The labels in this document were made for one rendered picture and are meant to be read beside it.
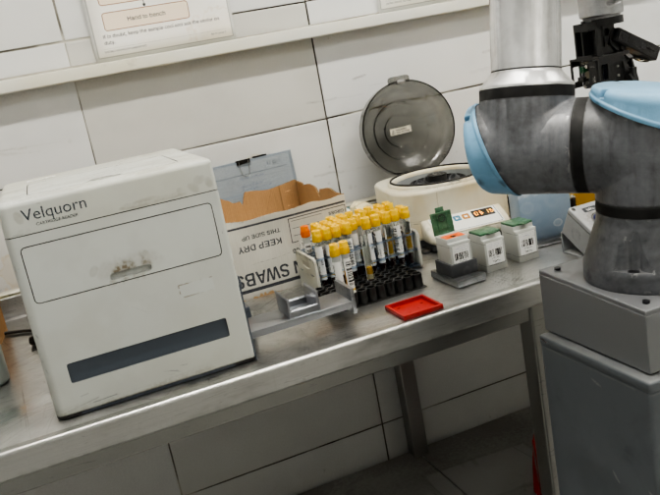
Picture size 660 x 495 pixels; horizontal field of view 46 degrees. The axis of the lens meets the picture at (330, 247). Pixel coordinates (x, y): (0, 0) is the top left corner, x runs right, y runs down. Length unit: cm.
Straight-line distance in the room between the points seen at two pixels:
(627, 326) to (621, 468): 19
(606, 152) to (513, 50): 17
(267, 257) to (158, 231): 39
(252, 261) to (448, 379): 82
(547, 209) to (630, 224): 52
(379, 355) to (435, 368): 88
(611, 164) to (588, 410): 31
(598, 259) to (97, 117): 108
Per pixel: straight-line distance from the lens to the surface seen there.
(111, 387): 110
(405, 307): 122
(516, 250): 137
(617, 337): 96
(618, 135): 93
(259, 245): 140
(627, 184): 94
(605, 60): 145
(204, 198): 106
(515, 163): 95
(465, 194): 154
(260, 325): 115
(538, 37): 98
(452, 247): 128
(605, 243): 97
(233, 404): 110
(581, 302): 99
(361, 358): 114
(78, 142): 168
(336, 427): 196
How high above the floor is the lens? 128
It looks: 14 degrees down
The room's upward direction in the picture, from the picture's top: 11 degrees counter-clockwise
